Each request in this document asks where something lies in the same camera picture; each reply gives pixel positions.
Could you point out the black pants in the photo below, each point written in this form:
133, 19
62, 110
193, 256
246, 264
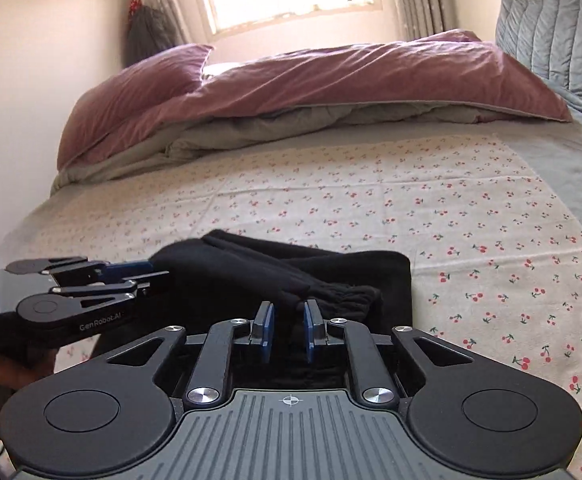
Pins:
341, 270

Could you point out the cherry print cloth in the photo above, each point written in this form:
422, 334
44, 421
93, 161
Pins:
421, 200

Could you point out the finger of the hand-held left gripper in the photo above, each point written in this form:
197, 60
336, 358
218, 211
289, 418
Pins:
121, 270
116, 290

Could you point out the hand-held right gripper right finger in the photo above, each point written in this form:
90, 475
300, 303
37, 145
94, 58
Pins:
313, 332

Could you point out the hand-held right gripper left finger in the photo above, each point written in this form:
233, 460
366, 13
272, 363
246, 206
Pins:
263, 332

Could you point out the grey hanging garment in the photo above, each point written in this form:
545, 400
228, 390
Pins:
151, 37

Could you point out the grey quilted headboard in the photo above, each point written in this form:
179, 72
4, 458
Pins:
556, 35

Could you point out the pink pillow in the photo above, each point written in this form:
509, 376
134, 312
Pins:
136, 95

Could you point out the pink and grey duvet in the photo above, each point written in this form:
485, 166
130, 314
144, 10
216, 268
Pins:
346, 80

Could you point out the red dotted hanging item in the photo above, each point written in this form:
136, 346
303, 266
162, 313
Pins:
134, 6

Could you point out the person's left hand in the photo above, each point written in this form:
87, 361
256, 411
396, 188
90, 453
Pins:
6, 375

